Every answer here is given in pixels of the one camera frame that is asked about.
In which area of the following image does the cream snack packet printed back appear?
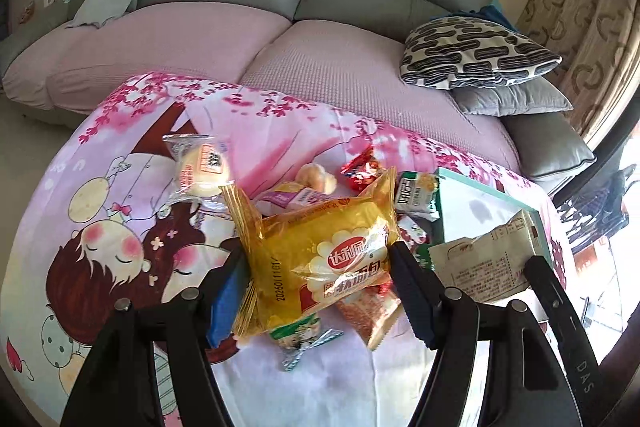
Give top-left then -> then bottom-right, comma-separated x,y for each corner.
428,210 -> 547,303

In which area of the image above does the orange beige biscuit packet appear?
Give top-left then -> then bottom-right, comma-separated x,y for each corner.
336,283 -> 404,351

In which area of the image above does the white tray teal rim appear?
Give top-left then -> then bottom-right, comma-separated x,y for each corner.
429,166 -> 557,308

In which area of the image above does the green edged pastry packet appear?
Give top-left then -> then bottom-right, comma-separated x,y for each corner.
269,313 -> 344,372

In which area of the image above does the red white small packet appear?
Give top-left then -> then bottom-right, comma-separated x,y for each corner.
397,215 -> 430,253

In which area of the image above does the green white cracker packet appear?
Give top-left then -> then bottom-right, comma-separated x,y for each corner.
394,171 -> 439,222

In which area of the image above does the yellow soft bread packet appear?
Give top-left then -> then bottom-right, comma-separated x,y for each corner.
222,168 -> 400,337

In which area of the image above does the purple small cake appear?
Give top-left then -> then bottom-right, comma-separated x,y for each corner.
254,181 -> 331,217

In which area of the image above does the clear round bun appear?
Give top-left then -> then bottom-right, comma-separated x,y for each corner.
163,133 -> 234,205

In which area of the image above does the red good luck snack packet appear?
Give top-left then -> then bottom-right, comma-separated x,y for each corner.
340,145 -> 384,193

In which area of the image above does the small yellow bun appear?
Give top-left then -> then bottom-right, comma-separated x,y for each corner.
295,162 -> 337,195

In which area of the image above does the black metal rack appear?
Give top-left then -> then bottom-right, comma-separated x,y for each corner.
558,164 -> 639,255

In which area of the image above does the pink cartoon print cloth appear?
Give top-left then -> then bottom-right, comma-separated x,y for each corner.
1,72 -> 577,426

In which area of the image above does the grey cushion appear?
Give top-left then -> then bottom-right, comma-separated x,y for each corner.
450,77 -> 574,117

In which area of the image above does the pink waffle seat cover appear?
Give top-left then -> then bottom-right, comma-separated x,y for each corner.
1,2 -> 520,170

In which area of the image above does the black white patterned pillow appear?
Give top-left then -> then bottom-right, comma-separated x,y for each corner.
399,15 -> 562,91

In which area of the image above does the beige patterned curtain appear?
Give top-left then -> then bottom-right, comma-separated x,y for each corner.
516,0 -> 639,147

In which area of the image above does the blue cloth behind pillow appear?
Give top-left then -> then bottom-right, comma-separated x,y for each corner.
450,0 -> 518,32

